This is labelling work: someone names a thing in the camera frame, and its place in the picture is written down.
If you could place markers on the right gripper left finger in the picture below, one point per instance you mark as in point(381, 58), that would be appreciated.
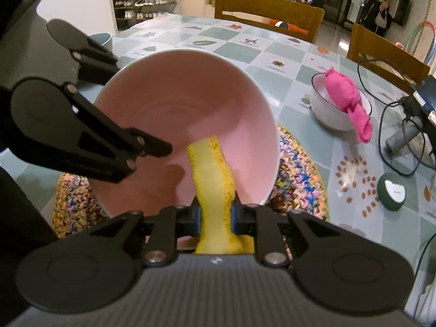
point(165, 228)

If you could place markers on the colourful woven placemat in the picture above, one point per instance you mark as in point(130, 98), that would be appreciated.
point(298, 186)

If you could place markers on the pink cloth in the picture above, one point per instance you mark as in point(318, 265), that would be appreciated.
point(346, 97)

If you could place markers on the yellow sponge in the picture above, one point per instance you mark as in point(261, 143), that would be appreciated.
point(215, 192)

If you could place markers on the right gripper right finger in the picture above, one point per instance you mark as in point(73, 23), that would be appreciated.
point(260, 223)

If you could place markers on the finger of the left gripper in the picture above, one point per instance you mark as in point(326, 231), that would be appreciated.
point(96, 64)
point(106, 151)

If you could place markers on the light blue bowl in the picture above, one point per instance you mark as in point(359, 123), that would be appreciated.
point(104, 39)

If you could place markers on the right wooden chair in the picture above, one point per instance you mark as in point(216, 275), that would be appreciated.
point(386, 60)

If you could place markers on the pink ceramic bowl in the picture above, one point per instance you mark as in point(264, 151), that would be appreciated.
point(183, 96)

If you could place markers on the left wooden chair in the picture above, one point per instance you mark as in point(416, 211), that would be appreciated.
point(294, 19)

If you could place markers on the wooden chair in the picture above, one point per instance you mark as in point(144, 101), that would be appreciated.
point(294, 19)
point(386, 60)

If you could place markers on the patterned tablecloth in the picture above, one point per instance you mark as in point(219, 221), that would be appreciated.
point(283, 68)

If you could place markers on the white bowl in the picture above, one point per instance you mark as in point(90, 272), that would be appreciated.
point(324, 109)

